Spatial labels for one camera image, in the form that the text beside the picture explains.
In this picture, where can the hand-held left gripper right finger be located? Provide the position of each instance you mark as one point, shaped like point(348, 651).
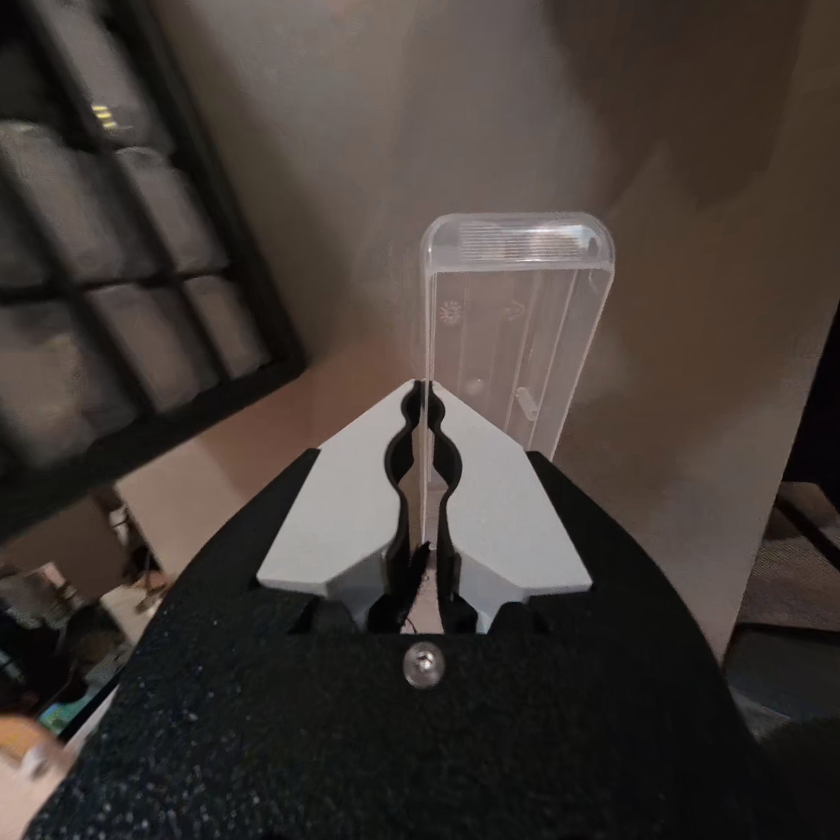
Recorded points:
point(518, 525)

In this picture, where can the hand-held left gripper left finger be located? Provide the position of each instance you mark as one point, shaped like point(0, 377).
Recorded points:
point(334, 525)

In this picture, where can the black drawer cabinet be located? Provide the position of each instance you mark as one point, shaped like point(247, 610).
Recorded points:
point(164, 433)

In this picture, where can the small clear plastic drawer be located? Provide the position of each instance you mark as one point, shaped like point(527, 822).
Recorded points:
point(512, 328)

